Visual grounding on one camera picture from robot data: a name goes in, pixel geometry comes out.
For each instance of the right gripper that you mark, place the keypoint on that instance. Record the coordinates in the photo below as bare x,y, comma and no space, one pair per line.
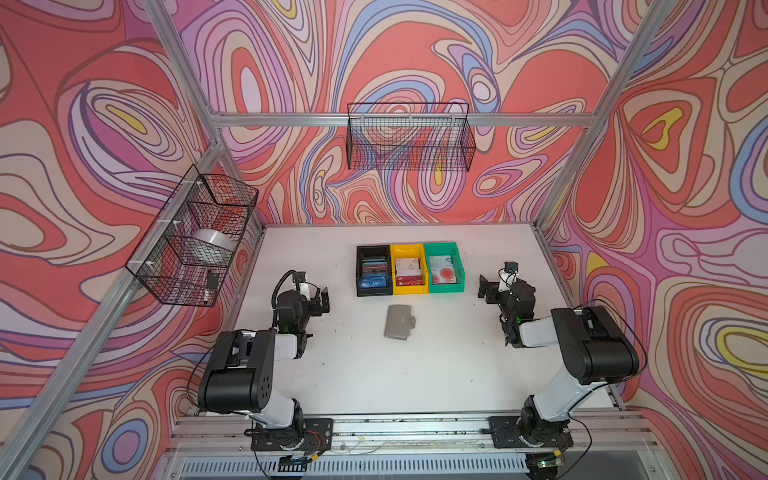
491,289

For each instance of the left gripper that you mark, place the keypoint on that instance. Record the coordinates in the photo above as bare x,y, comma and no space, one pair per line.
323,301

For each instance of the grey card holder wallet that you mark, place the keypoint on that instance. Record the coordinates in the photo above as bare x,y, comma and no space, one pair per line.
399,322

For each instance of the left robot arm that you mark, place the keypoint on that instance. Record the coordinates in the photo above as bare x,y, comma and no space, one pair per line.
239,376

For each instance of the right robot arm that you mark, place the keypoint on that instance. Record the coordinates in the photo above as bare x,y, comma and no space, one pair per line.
594,350

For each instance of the blue card in bin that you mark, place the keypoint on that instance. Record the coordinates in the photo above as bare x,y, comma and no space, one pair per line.
373,281

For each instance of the green plastic bin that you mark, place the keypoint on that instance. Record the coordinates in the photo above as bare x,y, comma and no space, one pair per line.
446,248

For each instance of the black plastic bin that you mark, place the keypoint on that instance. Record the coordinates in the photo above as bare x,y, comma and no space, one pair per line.
373,259

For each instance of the white tape roll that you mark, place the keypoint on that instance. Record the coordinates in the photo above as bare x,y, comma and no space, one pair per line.
216,238

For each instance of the yellow plastic bin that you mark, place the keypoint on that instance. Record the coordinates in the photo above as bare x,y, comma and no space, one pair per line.
410,251

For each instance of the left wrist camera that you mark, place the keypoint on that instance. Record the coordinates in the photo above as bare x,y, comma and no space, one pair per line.
299,277

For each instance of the left wire basket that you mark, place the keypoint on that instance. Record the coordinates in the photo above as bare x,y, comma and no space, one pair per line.
174,267

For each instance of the wire basket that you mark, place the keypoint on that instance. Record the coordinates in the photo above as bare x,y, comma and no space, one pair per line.
410,136
174,267

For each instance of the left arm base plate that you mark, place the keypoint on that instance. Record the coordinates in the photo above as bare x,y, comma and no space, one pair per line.
307,436

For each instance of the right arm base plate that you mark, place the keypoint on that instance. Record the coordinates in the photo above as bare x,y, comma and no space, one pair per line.
524,432

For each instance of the aluminium front rail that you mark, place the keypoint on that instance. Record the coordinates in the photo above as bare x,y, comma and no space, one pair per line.
435,433

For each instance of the back wire basket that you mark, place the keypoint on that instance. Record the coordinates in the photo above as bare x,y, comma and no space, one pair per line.
410,136

